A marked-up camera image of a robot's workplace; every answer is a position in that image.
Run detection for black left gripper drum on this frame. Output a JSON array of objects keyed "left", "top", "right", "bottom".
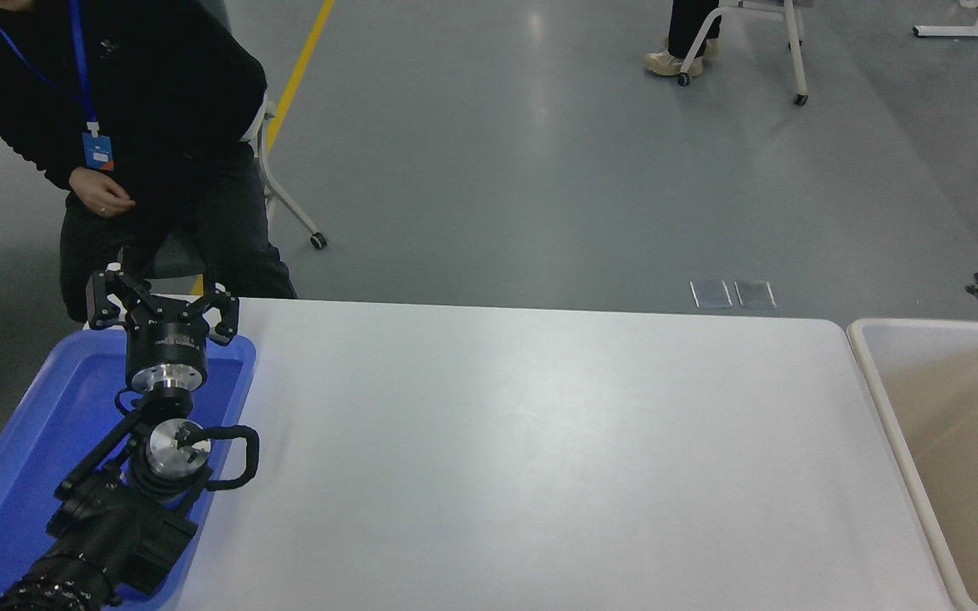
[{"left": 126, "top": 304, "right": 210, "bottom": 379}]

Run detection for person's hand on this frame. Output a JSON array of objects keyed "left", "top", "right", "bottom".
[{"left": 69, "top": 165, "right": 137, "bottom": 218}]

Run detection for grey white wheeled chair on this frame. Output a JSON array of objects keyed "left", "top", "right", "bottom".
[{"left": 120, "top": 0, "right": 329, "bottom": 298}]

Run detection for blue plastic tray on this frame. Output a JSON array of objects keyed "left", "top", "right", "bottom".
[{"left": 0, "top": 329, "right": 257, "bottom": 611}]

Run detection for seated person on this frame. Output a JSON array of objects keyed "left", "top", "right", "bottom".
[{"left": 0, "top": 0, "right": 296, "bottom": 323}]

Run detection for metal floor plate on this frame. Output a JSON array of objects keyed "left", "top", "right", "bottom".
[
  {"left": 689, "top": 280, "right": 733, "bottom": 309},
  {"left": 733, "top": 280, "right": 777, "bottom": 309}
]

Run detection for standing person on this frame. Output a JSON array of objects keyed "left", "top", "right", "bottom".
[{"left": 644, "top": 0, "right": 723, "bottom": 77}]

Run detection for large pale bin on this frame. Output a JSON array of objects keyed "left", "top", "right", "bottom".
[{"left": 846, "top": 318, "right": 978, "bottom": 611}]

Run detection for white stand base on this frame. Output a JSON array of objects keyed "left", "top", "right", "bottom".
[{"left": 913, "top": 0, "right": 978, "bottom": 40}]

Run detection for blue lanyard with badge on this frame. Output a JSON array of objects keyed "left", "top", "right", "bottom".
[{"left": 0, "top": 0, "right": 116, "bottom": 175}]

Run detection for white wheeled frame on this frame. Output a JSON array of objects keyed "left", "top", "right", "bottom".
[{"left": 677, "top": 0, "right": 810, "bottom": 107}]

